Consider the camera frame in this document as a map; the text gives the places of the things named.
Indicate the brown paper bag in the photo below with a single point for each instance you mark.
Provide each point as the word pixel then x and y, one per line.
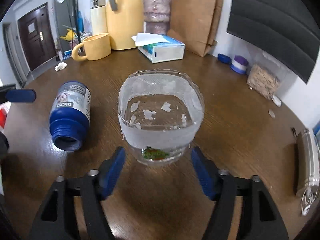
pixel 195 23

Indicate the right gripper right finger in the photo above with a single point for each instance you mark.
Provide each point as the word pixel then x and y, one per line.
pixel 260 217

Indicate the clear plastic santa cup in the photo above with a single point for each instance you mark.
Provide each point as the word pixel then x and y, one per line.
pixel 159 111

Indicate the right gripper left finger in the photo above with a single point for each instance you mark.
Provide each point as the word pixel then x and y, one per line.
pixel 56 218

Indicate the purple white small jar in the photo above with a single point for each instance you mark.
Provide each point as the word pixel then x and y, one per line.
pixel 239 64

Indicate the wire shelf with clutter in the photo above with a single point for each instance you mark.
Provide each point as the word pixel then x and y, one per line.
pixel 65 26

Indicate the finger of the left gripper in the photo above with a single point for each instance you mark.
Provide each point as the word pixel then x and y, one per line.
pixel 9 93

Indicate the blue supplement bottle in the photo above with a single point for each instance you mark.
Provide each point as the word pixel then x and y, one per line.
pixel 69 118

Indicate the white thermos bottle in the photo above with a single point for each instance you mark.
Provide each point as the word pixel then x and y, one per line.
pixel 98 16

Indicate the stainless steel tumbler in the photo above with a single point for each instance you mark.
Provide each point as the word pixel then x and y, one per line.
pixel 307 189

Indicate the pink textured vase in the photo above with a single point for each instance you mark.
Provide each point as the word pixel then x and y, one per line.
pixel 157 16

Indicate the dark wooden door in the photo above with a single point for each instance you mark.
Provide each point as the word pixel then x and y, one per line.
pixel 36 37

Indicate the blue bottle cap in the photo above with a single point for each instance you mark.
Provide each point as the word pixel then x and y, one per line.
pixel 224 59

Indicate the crumpled white tissue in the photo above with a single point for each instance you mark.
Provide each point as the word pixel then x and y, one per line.
pixel 60 66

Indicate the yellow mug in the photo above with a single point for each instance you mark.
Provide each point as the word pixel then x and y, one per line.
pixel 96 47

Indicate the yellow thermos jug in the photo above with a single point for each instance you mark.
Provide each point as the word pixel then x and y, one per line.
pixel 125 19

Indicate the tissue box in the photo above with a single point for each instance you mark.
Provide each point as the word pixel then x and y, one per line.
pixel 159 48

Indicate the black tripod stand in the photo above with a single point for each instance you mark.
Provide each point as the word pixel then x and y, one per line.
pixel 75 12

